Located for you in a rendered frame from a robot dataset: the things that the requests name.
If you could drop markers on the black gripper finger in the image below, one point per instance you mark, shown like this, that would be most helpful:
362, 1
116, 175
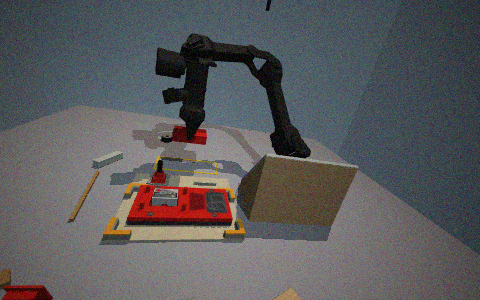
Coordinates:
191, 127

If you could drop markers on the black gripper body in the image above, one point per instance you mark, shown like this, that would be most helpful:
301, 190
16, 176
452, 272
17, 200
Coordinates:
196, 95

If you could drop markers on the long thin tan bar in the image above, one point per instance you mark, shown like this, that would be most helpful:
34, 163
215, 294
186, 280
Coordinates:
82, 199

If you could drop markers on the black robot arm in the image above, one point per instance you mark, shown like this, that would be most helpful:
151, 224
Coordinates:
199, 52

